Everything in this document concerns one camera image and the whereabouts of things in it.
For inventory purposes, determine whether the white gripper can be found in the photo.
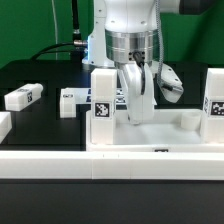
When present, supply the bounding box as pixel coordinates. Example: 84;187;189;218
118;61;184;124

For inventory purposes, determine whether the white desk top tray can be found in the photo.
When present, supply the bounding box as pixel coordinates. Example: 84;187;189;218
86;109;224;153

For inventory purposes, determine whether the printed fiducial marker sheet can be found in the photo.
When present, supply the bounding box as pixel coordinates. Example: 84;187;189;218
75;88;126;106

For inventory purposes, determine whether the white left obstacle block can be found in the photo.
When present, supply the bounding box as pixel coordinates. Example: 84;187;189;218
0;112;12;144

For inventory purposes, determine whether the white front obstacle bar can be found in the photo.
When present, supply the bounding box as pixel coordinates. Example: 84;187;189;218
0;151;224;180

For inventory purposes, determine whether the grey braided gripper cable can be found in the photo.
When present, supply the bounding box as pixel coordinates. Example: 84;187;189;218
153;0;166;88

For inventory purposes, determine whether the black thick cable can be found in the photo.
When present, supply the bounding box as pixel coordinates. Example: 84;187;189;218
29;0;88;62

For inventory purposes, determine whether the thin white cable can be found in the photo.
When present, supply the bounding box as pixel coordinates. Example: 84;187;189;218
51;0;59;61

